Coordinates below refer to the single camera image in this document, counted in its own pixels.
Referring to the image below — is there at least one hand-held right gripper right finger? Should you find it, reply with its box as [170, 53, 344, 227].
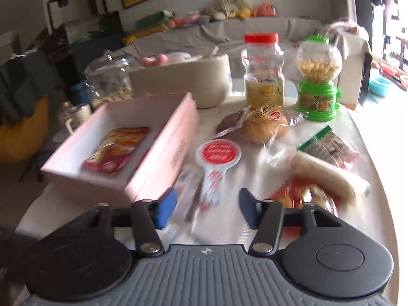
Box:
[238, 188, 343, 256]

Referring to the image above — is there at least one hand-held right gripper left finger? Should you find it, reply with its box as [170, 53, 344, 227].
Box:
[96, 187, 178, 257]

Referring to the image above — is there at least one clear plastic snack packet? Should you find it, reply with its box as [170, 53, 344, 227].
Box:
[173, 168, 205, 224]

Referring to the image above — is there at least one round red white snack packet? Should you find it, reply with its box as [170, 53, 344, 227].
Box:
[195, 140, 242, 211]

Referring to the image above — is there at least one beige cardboard box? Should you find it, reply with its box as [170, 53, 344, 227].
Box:
[41, 92, 201, 203]

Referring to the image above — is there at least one bread bun packet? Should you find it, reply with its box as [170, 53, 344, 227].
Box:
[243, 106, 290, 145]

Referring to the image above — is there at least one white rice roll packet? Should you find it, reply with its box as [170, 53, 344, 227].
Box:
[290, 152, 371, 205]

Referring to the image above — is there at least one orange red snack packet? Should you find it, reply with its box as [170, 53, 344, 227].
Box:
[267, 178, 339, 218]

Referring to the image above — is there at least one brown pastry packet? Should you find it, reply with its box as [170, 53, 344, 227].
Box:
[82, 126, 150, 175]

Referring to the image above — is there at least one brown snack packet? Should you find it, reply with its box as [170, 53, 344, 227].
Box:
[216, 108, 251, 138]

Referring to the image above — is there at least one cream mug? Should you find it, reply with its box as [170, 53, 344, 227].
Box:
[65, 103, 93, 134]

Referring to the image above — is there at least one green candy dispenser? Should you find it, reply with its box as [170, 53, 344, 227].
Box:
[295, 35, 344, 122]

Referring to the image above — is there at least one open box lid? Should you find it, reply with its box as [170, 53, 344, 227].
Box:
[129, 54, 232, 109]

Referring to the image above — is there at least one glass jar of nuts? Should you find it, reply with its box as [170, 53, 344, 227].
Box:
[84, 51, 135, 109]

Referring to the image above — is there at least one clear jar with red lid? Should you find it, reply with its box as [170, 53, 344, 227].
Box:
[241, 33, 285, 109]

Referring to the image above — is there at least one teal bottle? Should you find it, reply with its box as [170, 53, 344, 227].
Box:
[68, 81, 92, 106]

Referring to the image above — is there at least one blue bowl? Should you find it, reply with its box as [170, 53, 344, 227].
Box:
[368, 77, 392, 97]

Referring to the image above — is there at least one grey sofa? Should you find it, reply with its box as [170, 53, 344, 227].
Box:
[124, 15, 372, 71]

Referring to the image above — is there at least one yellow plush toy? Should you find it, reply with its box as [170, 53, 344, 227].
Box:
[231, 8, 254, 20]

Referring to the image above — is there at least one orange plush toy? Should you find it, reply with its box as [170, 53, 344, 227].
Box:
[254, 3, 280, 18]

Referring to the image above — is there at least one white green plush toy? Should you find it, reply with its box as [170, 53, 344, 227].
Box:
[219, 0, 253, 18]

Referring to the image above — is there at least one black metal rack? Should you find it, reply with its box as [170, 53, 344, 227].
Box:
[47, 0, 108, 34]

